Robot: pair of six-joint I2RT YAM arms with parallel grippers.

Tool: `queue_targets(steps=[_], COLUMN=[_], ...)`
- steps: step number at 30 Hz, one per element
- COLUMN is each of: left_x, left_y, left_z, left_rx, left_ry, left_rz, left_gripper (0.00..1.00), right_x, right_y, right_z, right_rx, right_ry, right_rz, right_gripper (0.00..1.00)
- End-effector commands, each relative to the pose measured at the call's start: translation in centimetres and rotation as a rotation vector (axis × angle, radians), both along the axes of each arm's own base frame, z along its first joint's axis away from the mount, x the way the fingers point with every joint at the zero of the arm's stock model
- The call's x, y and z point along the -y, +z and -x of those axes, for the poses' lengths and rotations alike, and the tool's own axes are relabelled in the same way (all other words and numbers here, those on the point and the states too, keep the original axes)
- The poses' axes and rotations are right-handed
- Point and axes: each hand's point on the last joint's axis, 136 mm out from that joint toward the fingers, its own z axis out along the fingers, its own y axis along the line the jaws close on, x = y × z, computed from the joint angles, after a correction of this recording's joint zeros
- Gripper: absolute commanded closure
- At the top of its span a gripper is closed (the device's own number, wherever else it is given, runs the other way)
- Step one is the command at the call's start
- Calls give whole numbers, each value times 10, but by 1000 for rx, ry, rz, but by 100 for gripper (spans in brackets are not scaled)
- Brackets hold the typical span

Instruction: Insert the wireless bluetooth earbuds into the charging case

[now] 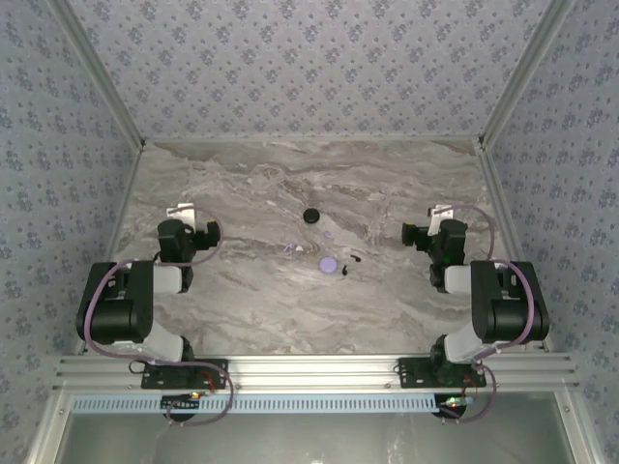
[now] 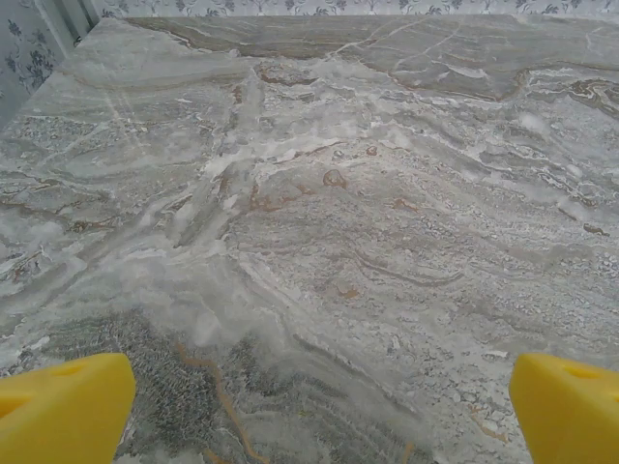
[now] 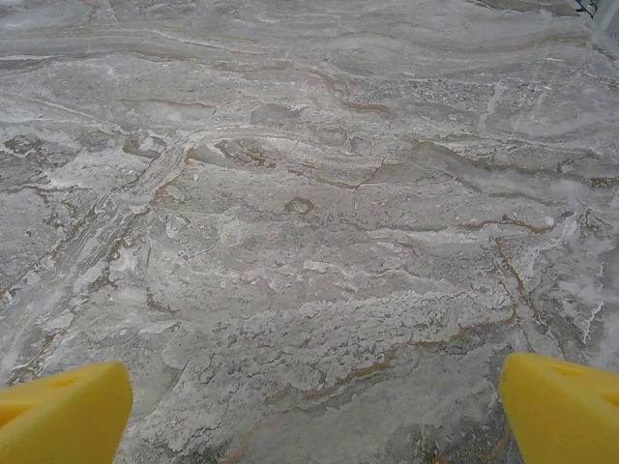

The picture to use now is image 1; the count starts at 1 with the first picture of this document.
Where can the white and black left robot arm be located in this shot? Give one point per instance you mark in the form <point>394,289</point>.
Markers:
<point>116,314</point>

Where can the aluminium lower frame bar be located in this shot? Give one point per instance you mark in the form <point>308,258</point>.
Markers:
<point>50,425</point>
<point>578,427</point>

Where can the aluminium table side rail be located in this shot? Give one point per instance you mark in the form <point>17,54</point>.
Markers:
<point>113,241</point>
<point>499,193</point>

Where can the small black circuit board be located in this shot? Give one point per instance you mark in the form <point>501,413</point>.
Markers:
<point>179,403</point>
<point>450,408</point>

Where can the purple earbud charging case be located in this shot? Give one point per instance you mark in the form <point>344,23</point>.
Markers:
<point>329,265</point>

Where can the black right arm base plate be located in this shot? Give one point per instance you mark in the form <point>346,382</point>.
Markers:
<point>416,379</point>

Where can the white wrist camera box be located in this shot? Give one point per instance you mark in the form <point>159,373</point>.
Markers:
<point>180,212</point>
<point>440,215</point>

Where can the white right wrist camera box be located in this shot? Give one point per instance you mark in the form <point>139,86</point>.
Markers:
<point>440,215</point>

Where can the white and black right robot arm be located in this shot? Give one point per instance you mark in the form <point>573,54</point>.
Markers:
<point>508,309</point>

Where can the aluminium mounting rail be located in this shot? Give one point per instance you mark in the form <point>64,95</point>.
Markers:
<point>314,372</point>

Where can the grey metal lower shelf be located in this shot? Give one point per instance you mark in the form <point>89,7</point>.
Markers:
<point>314,440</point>

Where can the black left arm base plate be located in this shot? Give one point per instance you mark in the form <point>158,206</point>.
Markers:
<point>150,382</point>

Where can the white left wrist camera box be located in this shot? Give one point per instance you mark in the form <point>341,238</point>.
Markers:
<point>180,212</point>

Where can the aluminium frame post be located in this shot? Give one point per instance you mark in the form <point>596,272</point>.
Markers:
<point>102,72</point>
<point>522,72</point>

